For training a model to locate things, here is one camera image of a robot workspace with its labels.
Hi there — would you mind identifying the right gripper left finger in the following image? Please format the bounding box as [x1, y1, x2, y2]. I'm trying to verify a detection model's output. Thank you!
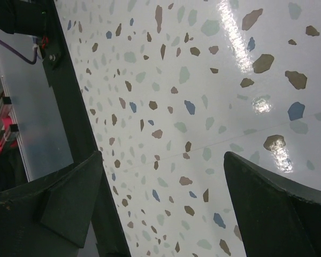
[0, 151, 103, 256]

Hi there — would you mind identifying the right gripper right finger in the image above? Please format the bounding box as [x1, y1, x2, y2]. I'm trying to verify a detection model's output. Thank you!
[224, 152, 321, 256]

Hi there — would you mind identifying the translucent acrylic front panel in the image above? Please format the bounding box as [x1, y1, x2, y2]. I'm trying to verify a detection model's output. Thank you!
[0, 30, 73, 181]

